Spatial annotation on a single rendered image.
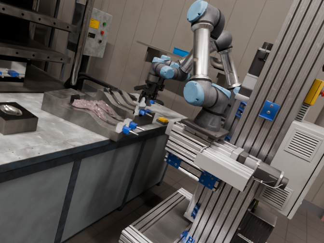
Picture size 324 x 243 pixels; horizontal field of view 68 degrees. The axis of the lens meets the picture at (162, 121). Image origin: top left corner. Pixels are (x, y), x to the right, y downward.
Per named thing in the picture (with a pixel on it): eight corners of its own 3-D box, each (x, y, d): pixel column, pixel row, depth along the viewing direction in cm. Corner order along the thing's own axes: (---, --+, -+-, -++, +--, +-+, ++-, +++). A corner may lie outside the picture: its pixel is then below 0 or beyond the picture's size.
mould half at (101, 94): (152, 123, 186) (157, 107, 182) (131, 127, 164) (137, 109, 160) (105, 99, 207) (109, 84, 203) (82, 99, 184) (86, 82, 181)
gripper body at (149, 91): (149, 101, 158) (155, 84, 154) (139, 96, 161) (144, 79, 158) (155, 101, 164) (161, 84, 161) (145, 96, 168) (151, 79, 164)
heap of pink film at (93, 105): (117, 116, 156) (120, 105, 154) (104, 122, 139) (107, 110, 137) (82, 102, 160) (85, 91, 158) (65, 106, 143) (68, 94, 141)
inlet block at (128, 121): (143, 133, 153) (146, 125, 152) (141, 135, 148) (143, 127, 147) (125, 125, 155) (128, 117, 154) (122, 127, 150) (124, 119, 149)
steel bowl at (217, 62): (233, 74, 330) (237, 65, 326) (226, 72, 301) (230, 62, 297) (211, 66, 345) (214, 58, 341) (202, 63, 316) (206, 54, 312)
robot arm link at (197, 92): (218, 107, 122) (222, 4, 127) (197, 103, 113) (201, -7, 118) (201, 109, 132) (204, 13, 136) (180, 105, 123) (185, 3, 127)
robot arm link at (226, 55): (231, 106, 182) (213, 33, 170) (229, 102, 196) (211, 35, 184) (248, 101, 179) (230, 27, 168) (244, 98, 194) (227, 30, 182)
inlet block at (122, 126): (138, 138, 143) (141, 129, 141) (135, 140, 138) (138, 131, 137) (118, 129, 145) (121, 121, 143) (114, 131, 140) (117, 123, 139)
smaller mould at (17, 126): (36, 130, 117) (38, 117, 115) (3, 135, 104) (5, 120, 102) (13, 114, 126) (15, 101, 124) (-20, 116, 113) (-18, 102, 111)
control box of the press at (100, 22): (80, 155, 264) (115, 16, 222) (56, 161, 238) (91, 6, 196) (67, 145, 273) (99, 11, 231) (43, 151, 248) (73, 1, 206)
